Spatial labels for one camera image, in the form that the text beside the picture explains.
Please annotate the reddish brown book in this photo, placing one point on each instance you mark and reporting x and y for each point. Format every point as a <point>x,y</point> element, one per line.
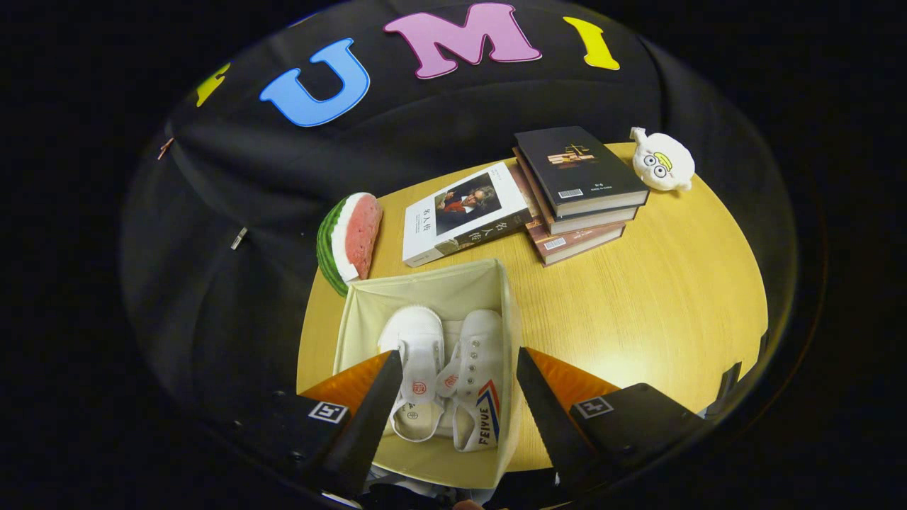
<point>581,244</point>

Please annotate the white canvas shoe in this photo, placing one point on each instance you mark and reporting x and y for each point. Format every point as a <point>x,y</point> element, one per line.
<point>478,354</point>
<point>418,340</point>

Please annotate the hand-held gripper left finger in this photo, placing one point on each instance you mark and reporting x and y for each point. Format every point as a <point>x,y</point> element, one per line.
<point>365,439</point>

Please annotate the black hardcover book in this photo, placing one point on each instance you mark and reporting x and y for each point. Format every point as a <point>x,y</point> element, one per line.
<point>574,166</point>

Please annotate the white plush toy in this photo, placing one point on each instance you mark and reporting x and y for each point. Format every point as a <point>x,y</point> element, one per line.
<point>662,164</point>

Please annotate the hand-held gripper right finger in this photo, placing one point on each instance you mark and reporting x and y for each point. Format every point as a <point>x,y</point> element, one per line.
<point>553,432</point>

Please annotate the copper clip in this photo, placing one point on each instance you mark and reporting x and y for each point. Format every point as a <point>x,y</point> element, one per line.
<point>166,148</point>

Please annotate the white portrait cover book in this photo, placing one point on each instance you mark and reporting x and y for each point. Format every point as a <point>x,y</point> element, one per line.
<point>460,212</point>

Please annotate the silver clip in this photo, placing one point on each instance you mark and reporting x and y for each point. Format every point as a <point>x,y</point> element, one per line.
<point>239,238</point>

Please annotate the dark brown book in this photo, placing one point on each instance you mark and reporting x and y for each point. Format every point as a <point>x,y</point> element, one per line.
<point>602,219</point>

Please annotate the watermelon slice toy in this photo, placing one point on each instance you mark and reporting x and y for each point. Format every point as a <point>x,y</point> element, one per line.
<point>351,237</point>

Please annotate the beige fabric storage box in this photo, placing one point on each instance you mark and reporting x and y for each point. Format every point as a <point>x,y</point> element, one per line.
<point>425,287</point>

